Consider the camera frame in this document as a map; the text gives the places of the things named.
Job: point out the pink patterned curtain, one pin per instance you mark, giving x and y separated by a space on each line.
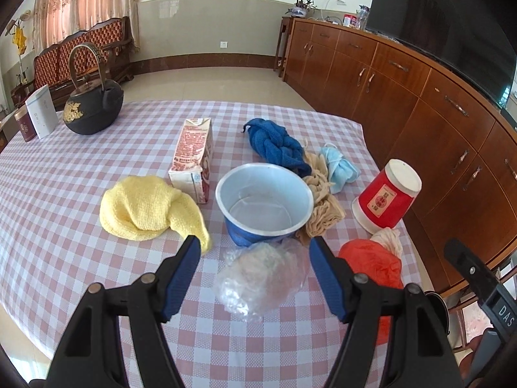
80 0

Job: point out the black iron kettle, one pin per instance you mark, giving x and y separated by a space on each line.
93 109

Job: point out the red paper cup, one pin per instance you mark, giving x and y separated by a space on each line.
383 202

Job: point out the white desk lamp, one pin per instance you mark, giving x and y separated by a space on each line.
337 1

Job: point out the cream crumpled tissue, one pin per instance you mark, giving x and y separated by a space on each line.
389 240

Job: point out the coat rack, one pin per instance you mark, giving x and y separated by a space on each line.
20 64

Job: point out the long wooden sideboard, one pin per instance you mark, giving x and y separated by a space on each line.
424 129

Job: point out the white tea box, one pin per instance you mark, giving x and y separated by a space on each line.
40 113

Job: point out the black television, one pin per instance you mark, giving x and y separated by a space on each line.
436 20

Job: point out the wooden chair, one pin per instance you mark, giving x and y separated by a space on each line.
460 319

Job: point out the beige stockings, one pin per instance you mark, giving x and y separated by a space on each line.
323 210

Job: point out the blue instant noodle bowl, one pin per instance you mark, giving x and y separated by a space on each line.
258 194

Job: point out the clear glass jar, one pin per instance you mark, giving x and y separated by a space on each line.
362 18

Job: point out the potted plant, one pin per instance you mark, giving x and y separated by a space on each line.
301 8

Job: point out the yellow knitted cloth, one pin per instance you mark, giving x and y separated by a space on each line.
137 206

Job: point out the dark red tea canister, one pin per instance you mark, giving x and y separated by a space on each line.
25 127

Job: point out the clear plastic bag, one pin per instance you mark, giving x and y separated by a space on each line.
258 275

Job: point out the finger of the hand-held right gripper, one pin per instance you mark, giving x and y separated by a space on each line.
468 268

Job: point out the blue face mask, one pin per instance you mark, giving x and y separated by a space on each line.
339 169

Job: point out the yellow hanging bag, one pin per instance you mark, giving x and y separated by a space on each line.
19 42

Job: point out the wooden sofa orange cushions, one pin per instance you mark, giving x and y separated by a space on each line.
117 36

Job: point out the pink checkered tablecloth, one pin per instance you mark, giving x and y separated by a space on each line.
121 149

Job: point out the low cabinet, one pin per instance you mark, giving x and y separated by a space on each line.
3 129

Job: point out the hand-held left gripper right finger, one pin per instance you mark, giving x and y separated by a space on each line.
327 279

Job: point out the dark round container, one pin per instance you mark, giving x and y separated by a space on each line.
438 307

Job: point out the dark wooden armchair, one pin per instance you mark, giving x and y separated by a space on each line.
22 93

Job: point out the orange plastic bag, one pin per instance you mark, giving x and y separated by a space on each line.
375 266

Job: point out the milk carton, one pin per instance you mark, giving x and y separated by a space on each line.
192 149

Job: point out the blue towel cloth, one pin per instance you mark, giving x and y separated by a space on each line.
270 141

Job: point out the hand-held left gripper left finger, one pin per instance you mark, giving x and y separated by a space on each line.
181 275

